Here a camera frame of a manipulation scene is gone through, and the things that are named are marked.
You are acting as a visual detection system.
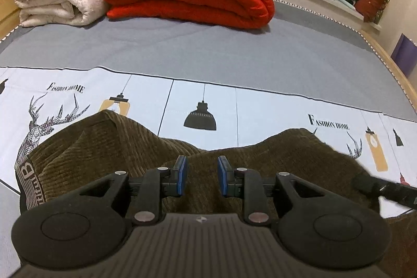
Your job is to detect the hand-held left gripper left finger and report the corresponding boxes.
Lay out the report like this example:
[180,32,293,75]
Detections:
[77,155,188,227]

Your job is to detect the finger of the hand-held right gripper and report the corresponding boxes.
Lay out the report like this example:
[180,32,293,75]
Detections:
[353,174,417,210]

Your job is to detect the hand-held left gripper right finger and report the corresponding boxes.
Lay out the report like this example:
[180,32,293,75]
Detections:
[217,155,330,227]

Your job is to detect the brown corduroy pants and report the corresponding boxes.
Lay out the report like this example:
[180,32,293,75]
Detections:
[15,109,417,278]

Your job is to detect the purple box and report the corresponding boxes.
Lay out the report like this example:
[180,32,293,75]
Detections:
[390,33,417,78]

